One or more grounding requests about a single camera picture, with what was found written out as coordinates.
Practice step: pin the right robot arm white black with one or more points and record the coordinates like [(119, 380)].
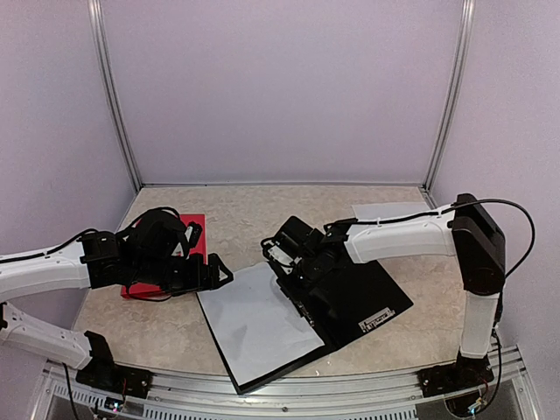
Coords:
[(463, 231)]

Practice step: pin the aluminium frame post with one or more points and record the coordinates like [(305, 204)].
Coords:
[(453, 92), (101, 46)]

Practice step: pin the aluminium frame post left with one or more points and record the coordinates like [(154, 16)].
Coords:
[(101, 46)]

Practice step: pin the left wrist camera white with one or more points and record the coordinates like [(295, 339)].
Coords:
[(192, 234)]

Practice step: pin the black clip file folder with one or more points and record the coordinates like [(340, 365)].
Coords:
[(371, 290)]

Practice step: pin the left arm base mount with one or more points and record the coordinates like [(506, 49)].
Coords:
[(118, 379)]

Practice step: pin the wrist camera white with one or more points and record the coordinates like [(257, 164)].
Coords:
[(192, 234), (272, 252)]

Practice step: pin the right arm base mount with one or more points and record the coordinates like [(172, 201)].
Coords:
[(456, 376)]

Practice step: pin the red clip file folder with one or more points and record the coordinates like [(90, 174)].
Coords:
[(194, 227)]

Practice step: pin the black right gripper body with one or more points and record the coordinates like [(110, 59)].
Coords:
[(311, 277)]

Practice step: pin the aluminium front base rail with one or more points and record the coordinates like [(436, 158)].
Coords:
[(172, 395)]

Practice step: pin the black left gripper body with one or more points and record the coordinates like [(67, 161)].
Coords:
[(157, 271)]

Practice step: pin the aluminium frame post right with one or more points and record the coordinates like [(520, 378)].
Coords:
[(453, 92)]

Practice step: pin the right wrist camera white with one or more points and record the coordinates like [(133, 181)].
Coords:
[(272, 252)]

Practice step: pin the aluminium frame rail back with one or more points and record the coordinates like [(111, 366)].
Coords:
[(283, 183)]

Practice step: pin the blank white paper sheet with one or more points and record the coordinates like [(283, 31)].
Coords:
[(390, 210)]

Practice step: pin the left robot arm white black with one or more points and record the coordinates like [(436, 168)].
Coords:
[(156, 248)]

